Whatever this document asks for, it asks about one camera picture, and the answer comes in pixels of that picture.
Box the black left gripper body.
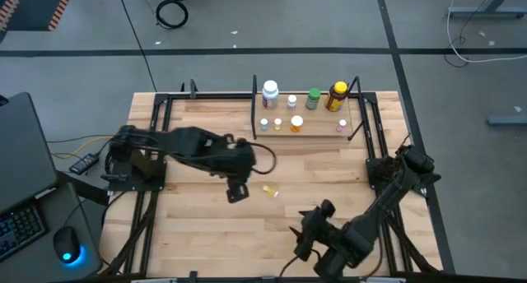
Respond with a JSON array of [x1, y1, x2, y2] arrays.
[[220, 137, 257, 183]]

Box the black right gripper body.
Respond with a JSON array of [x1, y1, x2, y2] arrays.
[[299, 211, 333, 262]]

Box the orange bottle wide white cap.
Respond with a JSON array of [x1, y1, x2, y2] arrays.
[[289, 114, 305, 133]]

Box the large white medicine bottle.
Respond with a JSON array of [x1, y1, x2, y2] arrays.
[[261, 80, 280, 111]]

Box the green medicine bottle green cap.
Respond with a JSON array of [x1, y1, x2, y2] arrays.
[[305, 87, 322, 111]]

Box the amber bottle yellow cap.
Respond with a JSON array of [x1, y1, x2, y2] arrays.
[[324, 81, 349, 113]]

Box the wooden shelf board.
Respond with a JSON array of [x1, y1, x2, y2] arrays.
[[254, 92, 354, 138]]

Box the black power adapter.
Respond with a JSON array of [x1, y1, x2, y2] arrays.
[[68, 153, 100, 175]]

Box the dark grey side desk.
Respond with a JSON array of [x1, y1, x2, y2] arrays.
[[35, 179, 105, 283]]

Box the black computer mouse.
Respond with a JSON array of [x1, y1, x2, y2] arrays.
[[52, 226, 82, 265]]

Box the grey metal floor foot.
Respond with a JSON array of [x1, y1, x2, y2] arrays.
[[487, 114, 527, 127]]

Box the backlit black keyboard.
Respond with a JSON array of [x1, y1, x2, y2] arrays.
[[0, 204, 47, 262]]

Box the orange striped black floor mat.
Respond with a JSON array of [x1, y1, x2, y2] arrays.
[[0, 0, 77, 33]]

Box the grey metal desk base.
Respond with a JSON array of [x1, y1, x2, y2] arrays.
[[447, 0, 527, 20]]

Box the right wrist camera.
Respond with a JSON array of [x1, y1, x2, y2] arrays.
[[319, 198, 337, 219]]

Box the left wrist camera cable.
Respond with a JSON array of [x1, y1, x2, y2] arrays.
[[236, 137, 277, 176]]

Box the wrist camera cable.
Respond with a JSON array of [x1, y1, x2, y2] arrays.
[[278, 249, 322, 278], [236, 137, 277, 176]]

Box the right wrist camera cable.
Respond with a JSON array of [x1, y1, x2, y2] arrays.
[[278, 249, 322, 278]]

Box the black metal shelf frame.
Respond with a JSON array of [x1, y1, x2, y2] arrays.
[[250, 74, 371, 142]]

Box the black cable bundle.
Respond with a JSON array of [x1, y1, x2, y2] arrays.
[[100, 190, 160, 276], [386, 208, 440, 275]]

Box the black aluminium table frame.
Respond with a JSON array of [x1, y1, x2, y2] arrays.
[[100, 79, 441, 283]]

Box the yellow wire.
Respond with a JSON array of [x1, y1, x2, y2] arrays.
[[51, 135, 116, 160]]

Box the coiled black floor cable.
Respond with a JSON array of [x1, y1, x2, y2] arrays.
[[155, 0, 189, 30]]

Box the long thin black floor cable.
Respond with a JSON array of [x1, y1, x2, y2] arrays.
[[115, 0, 158, 91]]

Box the white floor cable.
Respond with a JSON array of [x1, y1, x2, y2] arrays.
[[446, 0, 527, 64]]

